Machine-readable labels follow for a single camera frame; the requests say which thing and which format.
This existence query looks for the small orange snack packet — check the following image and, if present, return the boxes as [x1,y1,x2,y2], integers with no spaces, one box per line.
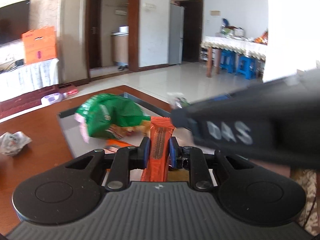
[103,139,132,154]

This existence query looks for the long orange snack bar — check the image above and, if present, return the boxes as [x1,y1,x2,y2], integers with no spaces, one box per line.
[140,116,175,182]

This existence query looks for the green striped snack bag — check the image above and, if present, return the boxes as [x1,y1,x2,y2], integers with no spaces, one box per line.
[74,93,151,143]

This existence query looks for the grey clear peanut packet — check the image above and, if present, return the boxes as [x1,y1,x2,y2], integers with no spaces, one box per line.
[0,131,32,157]

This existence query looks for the green shrimp chips bag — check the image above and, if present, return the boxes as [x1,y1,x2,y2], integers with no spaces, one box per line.
[167,92,190,109]

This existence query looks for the dark grey shallow box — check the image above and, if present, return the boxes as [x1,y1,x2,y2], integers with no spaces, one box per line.
[57,92,218,188]

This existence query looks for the blue plastic stool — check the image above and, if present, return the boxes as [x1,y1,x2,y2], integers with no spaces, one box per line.
[235,55,257,80]
[220,50,236,73]

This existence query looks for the cream lace tablecloth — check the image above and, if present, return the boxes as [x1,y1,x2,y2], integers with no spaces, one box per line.
[201,36,267,61]

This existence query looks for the red floor mat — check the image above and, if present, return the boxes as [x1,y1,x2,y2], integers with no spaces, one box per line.
[59,85,79,97]

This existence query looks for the pair of slippers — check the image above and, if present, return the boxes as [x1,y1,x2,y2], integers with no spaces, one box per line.
[118,65,128,72]

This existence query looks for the wooden dining table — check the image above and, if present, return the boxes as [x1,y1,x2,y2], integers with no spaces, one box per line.
[201,47,265,78]

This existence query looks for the purple detergent bottle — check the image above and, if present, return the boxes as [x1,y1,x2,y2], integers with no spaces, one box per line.
[41,93,67,106]

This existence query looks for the wooden kitchen counter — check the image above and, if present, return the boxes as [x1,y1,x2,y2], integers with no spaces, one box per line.
[111,33,129,65]

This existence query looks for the white patterned cabinet cloth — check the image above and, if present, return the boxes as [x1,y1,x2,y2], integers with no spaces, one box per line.
[0,59,59,102]

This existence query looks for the red wooden tv cabinet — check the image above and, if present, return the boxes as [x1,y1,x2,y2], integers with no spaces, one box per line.
[0,85,59,119]

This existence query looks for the silver refrigerator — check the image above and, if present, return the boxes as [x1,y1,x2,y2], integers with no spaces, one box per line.
[168,4,184,65]

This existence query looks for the orange gift box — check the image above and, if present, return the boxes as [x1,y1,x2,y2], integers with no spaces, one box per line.
[22,26,57,64]

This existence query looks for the black set-top box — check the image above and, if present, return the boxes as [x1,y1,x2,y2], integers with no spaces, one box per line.
[15,59,24,67]

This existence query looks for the black wall television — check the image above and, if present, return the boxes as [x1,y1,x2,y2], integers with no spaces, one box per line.
[0,0,31,46]

